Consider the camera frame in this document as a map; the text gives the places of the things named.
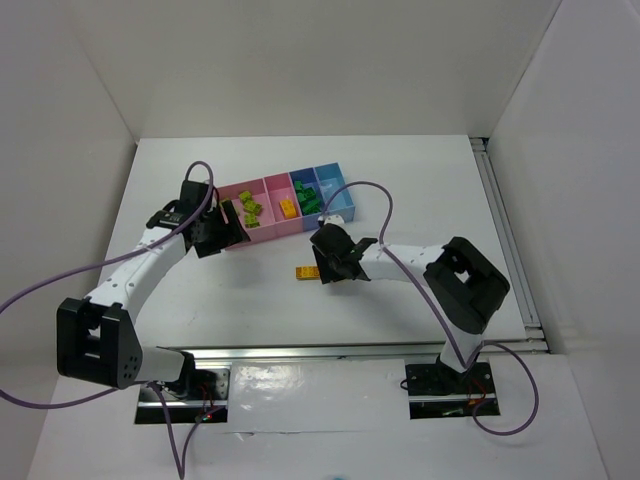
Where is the aluminium rail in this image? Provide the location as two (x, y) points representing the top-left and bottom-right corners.
(469, 137), (549, 352)
(179, 343), (444, 361)

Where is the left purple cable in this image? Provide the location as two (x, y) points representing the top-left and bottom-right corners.
(0, 160), (216, 480)

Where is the large pink bin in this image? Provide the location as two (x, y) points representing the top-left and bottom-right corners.
(218, 178), (276, 244)

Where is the dark blue bin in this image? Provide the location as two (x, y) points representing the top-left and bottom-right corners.
(289, 168), (325, 231)

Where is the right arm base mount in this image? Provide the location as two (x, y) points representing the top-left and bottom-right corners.
(399, 362), (500, 420)

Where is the yellow long lego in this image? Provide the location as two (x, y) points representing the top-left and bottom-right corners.
(295, 266), (320, 281)
(279, 198), (297, 220)

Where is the aluminium rail right side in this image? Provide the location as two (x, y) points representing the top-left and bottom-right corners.
(469, 137), (549, 352)

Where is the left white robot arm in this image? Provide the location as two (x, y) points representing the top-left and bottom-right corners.
(56, 180), (249, 397)

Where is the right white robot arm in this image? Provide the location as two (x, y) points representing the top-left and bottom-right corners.
(311, 223), (510, 374)

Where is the lime long lego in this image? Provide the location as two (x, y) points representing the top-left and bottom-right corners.
(220, 199), (238, 217)

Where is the dark green long lego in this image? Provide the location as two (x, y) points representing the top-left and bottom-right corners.
(301, 198), (322, 215)

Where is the aluminium rail front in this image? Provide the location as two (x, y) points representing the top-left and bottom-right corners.
(179, 343), (444, 361)

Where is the lime lego small square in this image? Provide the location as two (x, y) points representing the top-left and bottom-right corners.
(243, 200), (263, 216)

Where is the light blue bin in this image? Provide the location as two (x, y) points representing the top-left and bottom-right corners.
(314, 163), (355, 223)

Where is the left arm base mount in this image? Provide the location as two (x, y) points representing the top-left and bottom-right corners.
(134, 364), (231, 425)

